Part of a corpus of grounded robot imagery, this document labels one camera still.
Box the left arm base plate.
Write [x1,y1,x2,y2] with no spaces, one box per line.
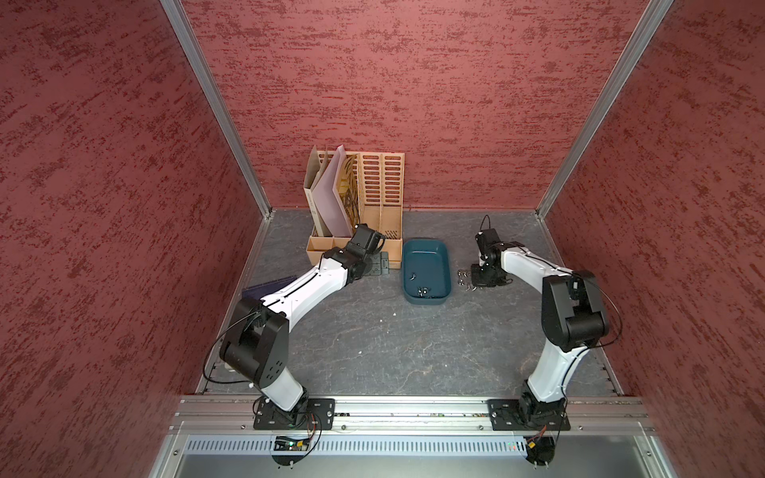
[253,398,336,431]

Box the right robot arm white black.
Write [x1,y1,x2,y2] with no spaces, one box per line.
[470,227,610,430]

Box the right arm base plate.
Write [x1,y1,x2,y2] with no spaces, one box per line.
[486,396,571,432]

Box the brown cardboard folder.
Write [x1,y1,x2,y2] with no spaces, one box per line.
[303,147,330,237]

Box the teal plastic storage tray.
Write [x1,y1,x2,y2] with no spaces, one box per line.
[402,238,451,306]

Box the pile of silver wing nuts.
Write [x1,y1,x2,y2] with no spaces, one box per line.
[408,273,430,298]

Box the pink paper folder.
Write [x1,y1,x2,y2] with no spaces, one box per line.
[314,145,350,237]

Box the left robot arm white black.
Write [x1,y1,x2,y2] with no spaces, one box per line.
[216,224,386,430]

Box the beige plastic file organizer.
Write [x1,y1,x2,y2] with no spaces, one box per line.
[306,149,406,270]

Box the aluminium front rail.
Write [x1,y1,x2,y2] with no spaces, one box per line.
[169,394,657,436]

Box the patterned gold black booklet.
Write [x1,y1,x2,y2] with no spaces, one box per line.
[336,155,360,236]

